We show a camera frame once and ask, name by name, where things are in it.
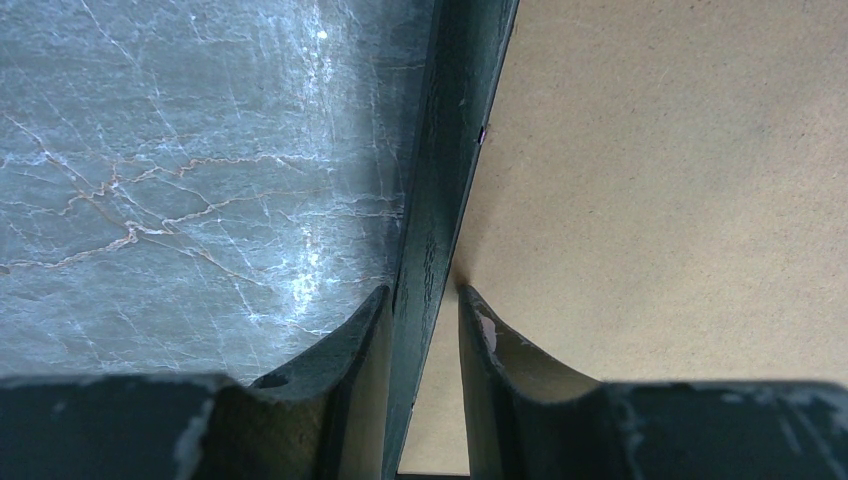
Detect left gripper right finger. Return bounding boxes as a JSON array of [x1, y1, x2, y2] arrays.
[[458, 286, 847, 479]]

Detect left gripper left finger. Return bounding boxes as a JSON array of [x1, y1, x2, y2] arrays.
[[1, 286, 392, 479]]

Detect brown backing board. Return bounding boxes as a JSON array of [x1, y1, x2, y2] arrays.
[[397, 0, 848, 476]]

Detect black picture frame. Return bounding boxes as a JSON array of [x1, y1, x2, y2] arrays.
[[380, 1, 519, 479]]

